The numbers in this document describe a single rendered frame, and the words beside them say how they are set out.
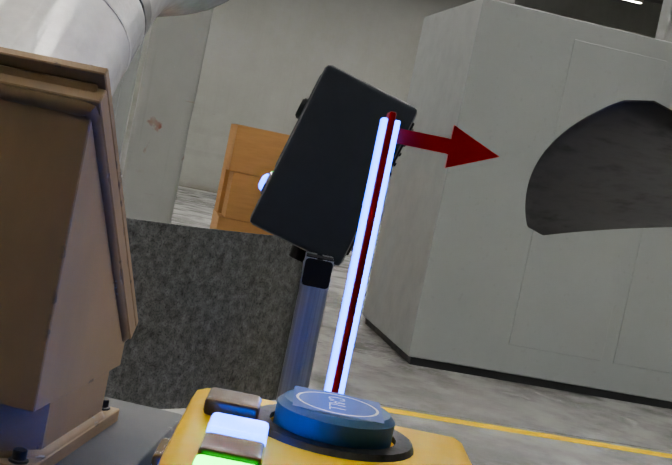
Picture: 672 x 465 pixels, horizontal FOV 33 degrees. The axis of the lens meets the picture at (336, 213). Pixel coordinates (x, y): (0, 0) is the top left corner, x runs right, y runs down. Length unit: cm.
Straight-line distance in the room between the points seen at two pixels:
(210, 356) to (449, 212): 436
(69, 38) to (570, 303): 636
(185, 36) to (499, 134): 260
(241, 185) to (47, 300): 794
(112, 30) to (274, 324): 185
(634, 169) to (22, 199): 36
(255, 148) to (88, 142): 794
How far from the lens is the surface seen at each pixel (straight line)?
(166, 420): 91
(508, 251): 689
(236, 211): 864
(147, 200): 481
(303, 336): 116
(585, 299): 710
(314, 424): 36
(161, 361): 243
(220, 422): 34
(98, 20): 84
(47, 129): 69
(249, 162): 861
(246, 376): 262
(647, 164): 62
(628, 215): 72
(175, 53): 480
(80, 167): 68
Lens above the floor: 116
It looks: 3 degrees down
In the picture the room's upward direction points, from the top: 12 degrees clockwise
